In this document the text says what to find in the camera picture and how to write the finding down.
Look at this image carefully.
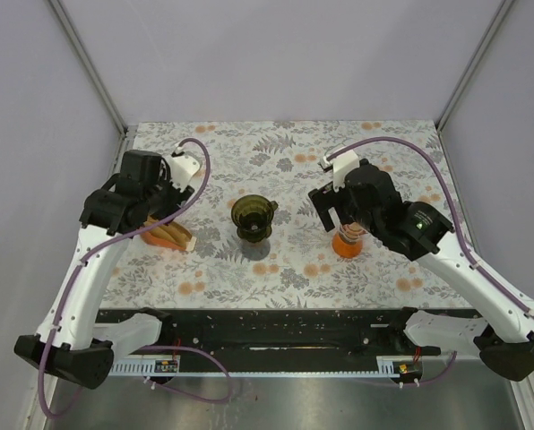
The clear glass dripper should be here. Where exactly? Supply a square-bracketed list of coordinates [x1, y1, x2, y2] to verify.
[338, 223, 366, 245]

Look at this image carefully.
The stack of brown filters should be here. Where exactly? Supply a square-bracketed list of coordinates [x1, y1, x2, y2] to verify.
[147, 221, 193, 247]

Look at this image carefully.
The paper filter holder box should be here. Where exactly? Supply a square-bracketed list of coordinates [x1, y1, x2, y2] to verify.
[140, 221, 196, 253]

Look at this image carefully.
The white slotted cable duct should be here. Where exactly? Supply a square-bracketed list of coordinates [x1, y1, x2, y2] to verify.
[109, 353, 416, 378]

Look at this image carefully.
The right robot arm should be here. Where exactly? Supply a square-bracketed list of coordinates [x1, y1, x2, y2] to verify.
[308, 152, 534, 382]

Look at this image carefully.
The purple cable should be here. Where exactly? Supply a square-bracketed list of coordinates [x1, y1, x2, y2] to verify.
[38, 138, 235, 420]
[327, 136, 534, 389]

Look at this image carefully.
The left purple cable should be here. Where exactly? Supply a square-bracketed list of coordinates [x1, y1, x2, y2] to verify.
[38, 138, 235, 420]

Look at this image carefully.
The dark green glass server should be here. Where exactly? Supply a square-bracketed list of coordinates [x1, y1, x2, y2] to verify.
[237, 229, 271, 262]

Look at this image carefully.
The dark green round lid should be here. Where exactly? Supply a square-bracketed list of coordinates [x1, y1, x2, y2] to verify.
[230, 194, 279, 238]

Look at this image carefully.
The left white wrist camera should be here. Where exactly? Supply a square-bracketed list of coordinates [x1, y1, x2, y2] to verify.
[168, 146, 201, 192]

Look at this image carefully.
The floral patterned mat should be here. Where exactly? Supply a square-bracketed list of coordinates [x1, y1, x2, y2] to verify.
[101, 120, 466, 309]

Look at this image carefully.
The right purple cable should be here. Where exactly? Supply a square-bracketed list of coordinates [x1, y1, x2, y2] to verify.
[327, 136, 534, 389]

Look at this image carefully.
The orange glass carafe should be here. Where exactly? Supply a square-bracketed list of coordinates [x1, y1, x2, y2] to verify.
[332, 231, 364, 259]

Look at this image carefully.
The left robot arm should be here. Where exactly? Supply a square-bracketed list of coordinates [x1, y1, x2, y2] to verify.
[14, 150, 201, 389]

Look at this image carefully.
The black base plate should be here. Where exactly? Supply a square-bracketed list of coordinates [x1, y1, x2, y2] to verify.
[94, 306, 442, 373]

